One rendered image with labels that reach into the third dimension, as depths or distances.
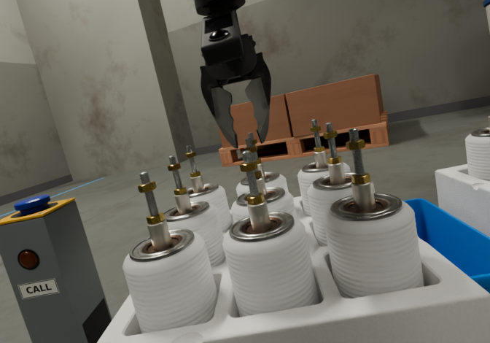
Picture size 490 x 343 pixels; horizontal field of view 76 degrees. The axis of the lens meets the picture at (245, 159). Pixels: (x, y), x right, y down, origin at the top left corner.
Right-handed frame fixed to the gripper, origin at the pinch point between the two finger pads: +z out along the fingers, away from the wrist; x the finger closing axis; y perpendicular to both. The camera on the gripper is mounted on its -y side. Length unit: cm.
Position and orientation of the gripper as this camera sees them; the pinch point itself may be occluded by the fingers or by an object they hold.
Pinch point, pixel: (247, 137)
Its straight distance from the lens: 45.6
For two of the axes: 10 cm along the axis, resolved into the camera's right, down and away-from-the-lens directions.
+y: 0.7, -1.7, 9.8
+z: 2.1, 9.7, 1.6
